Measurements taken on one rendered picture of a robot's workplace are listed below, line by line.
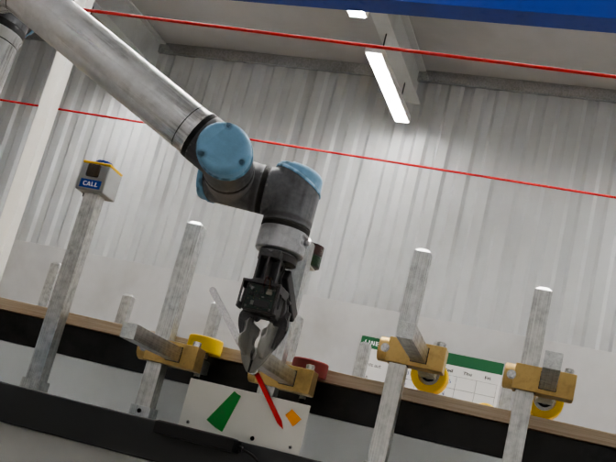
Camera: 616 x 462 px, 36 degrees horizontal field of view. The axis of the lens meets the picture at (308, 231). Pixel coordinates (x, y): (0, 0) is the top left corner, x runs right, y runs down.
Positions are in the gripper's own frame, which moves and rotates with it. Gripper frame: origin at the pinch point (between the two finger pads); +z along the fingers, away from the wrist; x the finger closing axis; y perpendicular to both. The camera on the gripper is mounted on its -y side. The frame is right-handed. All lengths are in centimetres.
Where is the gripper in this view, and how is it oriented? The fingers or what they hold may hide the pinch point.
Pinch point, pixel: (251, 366)
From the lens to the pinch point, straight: 168.3
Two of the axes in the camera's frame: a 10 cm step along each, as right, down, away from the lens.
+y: -2.1, -3.2, -9.2
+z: -2.5, 9.3, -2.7
